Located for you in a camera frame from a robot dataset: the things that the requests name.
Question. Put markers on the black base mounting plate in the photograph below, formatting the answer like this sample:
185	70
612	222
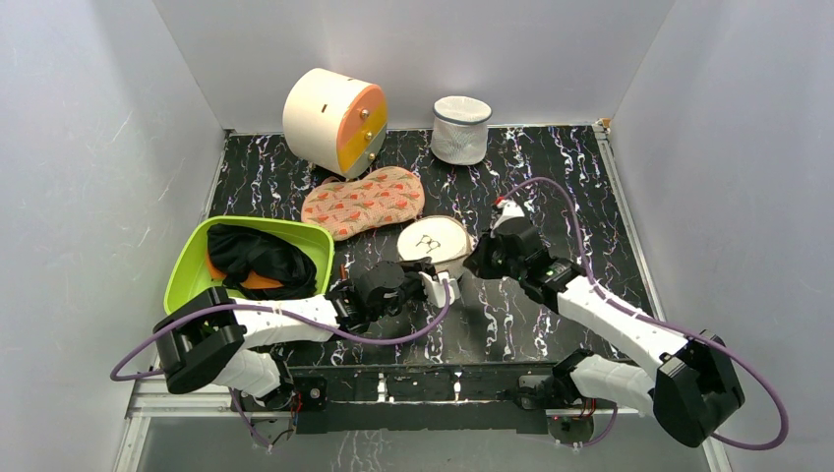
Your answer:
438	397

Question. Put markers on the white mesh cylinder basket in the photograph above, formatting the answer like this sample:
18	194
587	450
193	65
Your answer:
460	130

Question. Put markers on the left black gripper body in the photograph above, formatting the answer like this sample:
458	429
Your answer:
412	288

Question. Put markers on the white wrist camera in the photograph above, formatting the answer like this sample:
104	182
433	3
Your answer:
441	289
505	210

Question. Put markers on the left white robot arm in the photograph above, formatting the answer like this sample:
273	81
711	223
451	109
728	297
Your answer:
216	338

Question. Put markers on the green plastic basin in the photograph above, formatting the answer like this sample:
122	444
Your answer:
190	274

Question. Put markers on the orange cloth in basin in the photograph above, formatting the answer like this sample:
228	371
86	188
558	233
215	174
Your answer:
253	281

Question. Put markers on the floral pink mesh pouch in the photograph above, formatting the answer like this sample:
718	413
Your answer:
344	209

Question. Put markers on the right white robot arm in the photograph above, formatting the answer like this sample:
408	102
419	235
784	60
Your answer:
689	387

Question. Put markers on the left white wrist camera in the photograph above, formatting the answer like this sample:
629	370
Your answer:
441	289

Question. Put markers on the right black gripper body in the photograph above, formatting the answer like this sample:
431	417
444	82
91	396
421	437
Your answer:
486	257

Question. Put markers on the round cream drawer box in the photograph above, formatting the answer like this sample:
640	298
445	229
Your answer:
336	122

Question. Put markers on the round white mesh laundry bag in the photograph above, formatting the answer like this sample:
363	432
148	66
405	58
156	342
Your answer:
442	239

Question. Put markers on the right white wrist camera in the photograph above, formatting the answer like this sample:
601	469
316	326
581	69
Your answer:
505	210

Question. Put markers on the black clothing in basin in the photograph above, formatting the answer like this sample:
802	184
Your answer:
237	250

